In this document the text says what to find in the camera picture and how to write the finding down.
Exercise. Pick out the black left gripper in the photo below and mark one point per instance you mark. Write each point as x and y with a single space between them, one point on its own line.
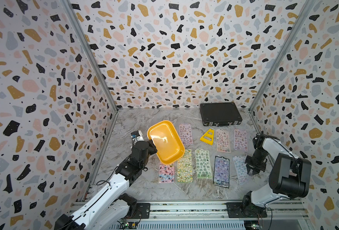
149 145

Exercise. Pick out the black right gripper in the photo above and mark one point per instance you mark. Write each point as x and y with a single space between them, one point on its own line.
254 170

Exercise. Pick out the clear grey sticker sheet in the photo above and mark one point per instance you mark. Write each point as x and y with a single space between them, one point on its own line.
241 169

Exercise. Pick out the yellow plastic storage box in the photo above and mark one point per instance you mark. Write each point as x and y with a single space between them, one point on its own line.
167 142

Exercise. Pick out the lilac character sticker sheet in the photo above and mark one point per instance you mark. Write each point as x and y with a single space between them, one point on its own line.
240 140

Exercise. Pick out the pink yellow cat sticker sheet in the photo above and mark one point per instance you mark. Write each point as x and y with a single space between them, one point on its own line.
166 173

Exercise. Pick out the purple bonbon sticker sheet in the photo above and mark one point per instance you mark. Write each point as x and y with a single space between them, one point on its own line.
221 172

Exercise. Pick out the pink bear sticker sheet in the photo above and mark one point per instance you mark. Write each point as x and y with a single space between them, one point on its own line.
222 141

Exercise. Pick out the green animal sticker sheet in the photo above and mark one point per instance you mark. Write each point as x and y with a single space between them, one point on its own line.
185 168

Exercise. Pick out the purple 3D sticker sheet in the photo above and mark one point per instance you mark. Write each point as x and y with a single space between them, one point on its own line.
186 134

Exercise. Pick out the green frog sticker sheet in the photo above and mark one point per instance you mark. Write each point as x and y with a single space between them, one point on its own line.
203 164

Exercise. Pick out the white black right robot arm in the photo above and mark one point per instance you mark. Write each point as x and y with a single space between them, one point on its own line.
289 177

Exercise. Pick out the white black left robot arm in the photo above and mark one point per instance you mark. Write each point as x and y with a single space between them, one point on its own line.
112 203

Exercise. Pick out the yellow triangular plastic block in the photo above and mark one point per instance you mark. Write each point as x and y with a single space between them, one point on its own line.
208 137

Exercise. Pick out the black hard case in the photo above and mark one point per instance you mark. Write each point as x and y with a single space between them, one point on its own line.
220 114

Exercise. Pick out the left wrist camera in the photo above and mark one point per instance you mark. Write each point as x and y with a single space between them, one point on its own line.
137 136

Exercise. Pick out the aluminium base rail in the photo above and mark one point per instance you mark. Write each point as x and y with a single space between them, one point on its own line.
201 215

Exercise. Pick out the left aluminium corner post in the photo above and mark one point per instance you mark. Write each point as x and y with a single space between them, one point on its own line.
87 50

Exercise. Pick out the aluminium corner post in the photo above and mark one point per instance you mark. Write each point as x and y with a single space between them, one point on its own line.
308 5
87 50

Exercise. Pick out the right aluminium corner post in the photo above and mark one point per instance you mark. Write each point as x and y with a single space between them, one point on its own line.
308 5

